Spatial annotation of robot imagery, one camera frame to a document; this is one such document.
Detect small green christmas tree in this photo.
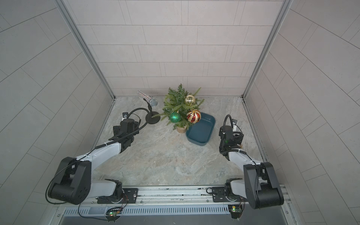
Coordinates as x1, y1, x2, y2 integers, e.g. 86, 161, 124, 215
158, 84, 204, 130

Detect left circuit board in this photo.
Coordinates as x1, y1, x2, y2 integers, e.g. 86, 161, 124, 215
106, 207, 122, 222

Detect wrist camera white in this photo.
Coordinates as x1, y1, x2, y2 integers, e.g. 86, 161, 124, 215
122, 112, 129, 121
232, 119, 238, 129

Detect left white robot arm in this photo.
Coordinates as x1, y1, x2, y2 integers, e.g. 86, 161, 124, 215
45, 108, 152, 205

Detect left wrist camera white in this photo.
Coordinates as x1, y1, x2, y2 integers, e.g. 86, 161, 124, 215
122, 112, 129, 121

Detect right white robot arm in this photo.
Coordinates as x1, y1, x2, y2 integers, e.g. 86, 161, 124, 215
209, 114, 285, 209

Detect red gold striped ornament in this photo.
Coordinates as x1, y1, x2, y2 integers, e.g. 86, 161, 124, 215
187, 110, 201, 124

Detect black microphone stand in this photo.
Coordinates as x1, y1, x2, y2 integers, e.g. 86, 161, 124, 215
143, 98, 160, 124

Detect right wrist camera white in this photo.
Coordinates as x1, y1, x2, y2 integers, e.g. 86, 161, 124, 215
232, 119, 238, 129

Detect gold ball ornament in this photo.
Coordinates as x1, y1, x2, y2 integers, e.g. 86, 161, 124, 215
185, 95, 197, 106

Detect circuit board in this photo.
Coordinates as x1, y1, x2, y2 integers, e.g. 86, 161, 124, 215
228, 204, 243, 219
106, 207, 122, 222

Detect right circuit board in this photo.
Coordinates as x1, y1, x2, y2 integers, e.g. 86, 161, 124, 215
228, 204, 243, 219

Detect silver glitter microphone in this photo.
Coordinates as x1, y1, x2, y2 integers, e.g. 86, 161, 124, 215
137, 90, 158, 107

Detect metal base rail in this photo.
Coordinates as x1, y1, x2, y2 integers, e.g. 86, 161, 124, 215
56, 184, 292, 209

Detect green glitter ball ornament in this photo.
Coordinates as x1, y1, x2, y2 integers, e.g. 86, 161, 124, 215
169, 111, 182, 123

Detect teal plastic tray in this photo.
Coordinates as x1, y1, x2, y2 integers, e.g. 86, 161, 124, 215
186, 113, 216, 146

